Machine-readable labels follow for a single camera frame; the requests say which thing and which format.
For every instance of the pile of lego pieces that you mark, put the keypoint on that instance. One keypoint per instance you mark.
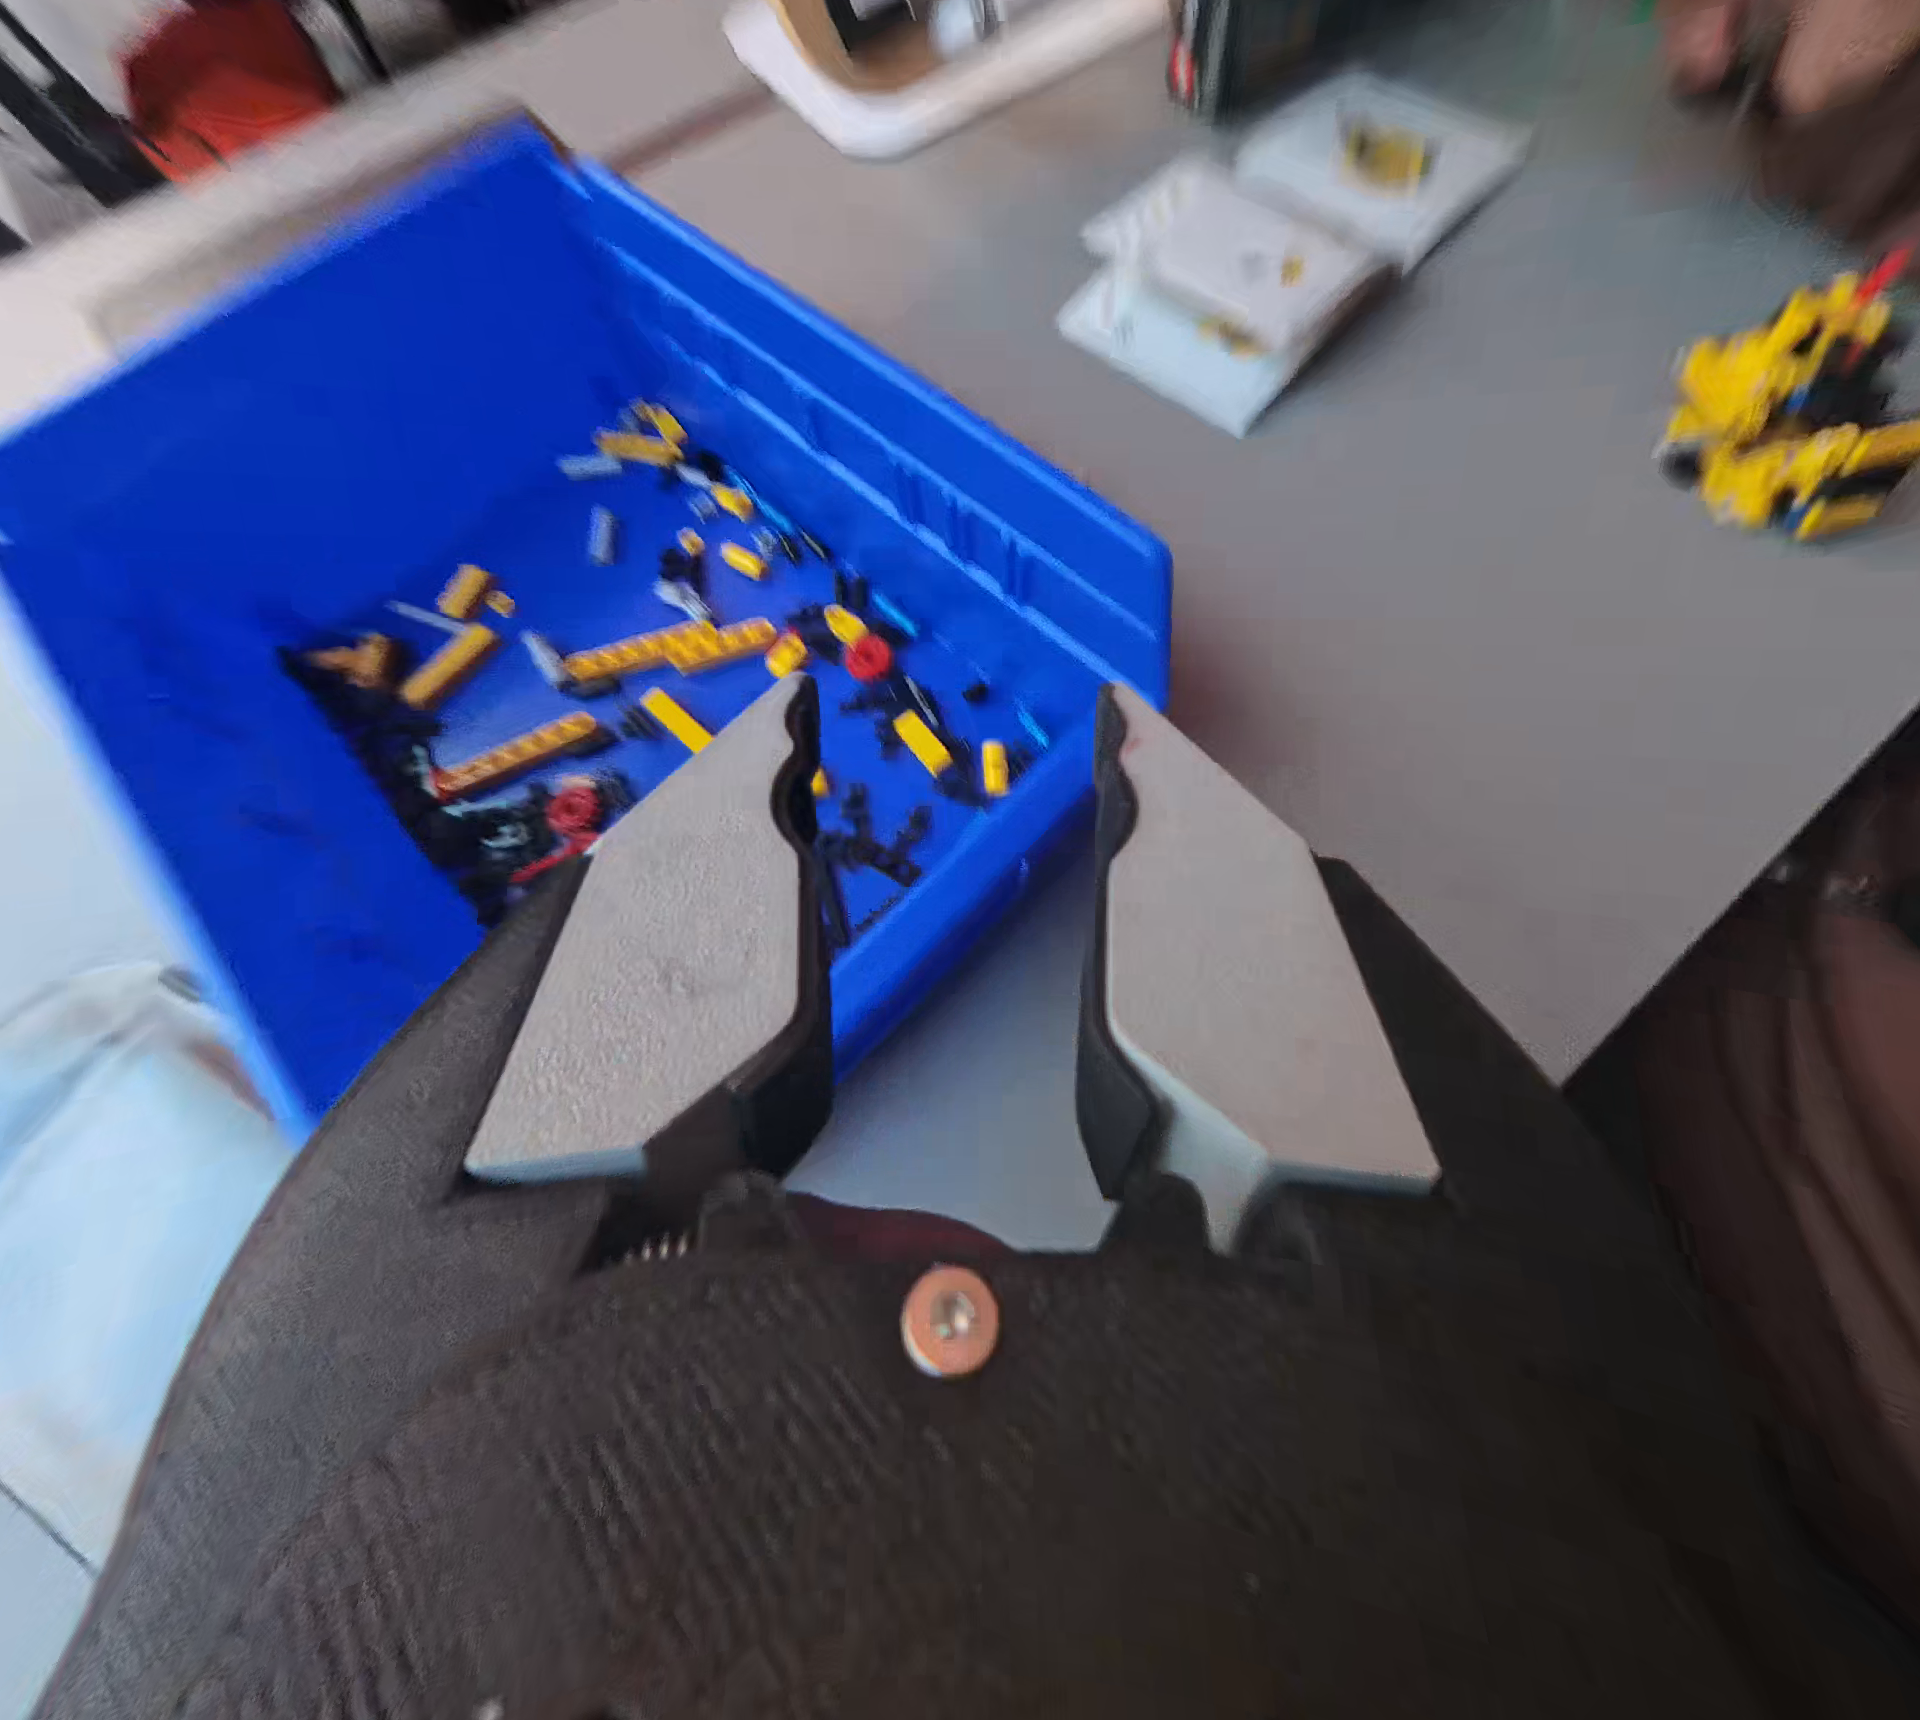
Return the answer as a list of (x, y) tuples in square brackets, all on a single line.
[(675, 649)]

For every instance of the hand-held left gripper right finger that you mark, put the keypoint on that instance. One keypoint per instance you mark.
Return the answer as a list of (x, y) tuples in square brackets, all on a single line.
[(1244, 1000)]

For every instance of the red chair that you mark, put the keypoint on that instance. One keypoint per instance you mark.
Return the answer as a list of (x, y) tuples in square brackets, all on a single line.
[(225, 85)]

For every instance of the person's leg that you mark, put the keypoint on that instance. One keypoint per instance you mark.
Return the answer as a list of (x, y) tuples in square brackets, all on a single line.
[(1800, 1151)]

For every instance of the yellow lego model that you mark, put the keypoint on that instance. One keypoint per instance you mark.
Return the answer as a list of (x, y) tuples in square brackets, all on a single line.
[(1754, 384)]

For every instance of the person's right hand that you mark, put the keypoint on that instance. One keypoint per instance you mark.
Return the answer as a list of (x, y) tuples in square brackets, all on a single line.
[(1831, 25)]

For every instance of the clear plastic bag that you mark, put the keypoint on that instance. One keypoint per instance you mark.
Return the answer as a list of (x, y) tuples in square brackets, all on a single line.
[(121, 1225)]

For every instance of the blue plastic bin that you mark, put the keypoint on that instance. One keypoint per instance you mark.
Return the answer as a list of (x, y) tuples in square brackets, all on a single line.
[(374, 401)]

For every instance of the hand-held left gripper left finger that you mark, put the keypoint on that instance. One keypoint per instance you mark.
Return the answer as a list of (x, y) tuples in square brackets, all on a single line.
[(661, 970)]

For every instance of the lego instruction booklet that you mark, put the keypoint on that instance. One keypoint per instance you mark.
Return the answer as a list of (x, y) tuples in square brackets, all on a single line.
[(1274, 251)]

